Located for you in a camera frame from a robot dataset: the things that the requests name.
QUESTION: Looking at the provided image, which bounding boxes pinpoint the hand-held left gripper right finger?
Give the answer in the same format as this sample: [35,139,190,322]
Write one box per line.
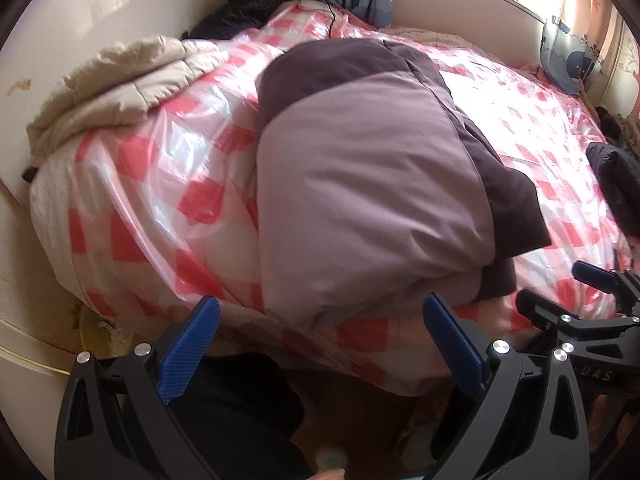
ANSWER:
[422,292,591,480]

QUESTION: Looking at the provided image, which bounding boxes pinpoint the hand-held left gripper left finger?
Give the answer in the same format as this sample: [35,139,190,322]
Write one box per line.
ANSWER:
[54,295,222,480]

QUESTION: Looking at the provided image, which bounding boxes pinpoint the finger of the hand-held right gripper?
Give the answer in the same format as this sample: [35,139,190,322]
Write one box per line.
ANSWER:
[515,287,640,356]
[571,260,640,311]

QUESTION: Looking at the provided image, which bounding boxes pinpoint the purple jacket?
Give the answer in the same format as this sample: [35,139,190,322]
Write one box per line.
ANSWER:
[255,37,553,333]

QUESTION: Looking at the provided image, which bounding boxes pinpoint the dark patterned clothes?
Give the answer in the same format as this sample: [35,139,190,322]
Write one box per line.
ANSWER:
[595,106,640,153]

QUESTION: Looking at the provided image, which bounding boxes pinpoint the black clothes pile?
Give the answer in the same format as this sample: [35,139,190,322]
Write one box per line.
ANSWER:
[181,0,331,41]

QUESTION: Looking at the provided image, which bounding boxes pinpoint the black puffer garment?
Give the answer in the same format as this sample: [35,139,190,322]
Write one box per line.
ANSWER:
[586,141,640,238]

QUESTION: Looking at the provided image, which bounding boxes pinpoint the red checkered plastic sheet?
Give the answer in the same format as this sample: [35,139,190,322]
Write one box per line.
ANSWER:
[27,0,633,396]

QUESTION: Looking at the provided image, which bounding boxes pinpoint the blue cartoon pillow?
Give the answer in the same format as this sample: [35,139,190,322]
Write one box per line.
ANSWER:
[540,0,626,96]

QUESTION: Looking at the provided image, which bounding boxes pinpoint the beige puffer jacket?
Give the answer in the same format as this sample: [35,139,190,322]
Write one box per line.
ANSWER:
[26,35,226,161]

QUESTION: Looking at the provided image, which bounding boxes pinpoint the tree wall sticker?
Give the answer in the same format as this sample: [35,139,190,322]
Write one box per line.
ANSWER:
[612,20,640,116]

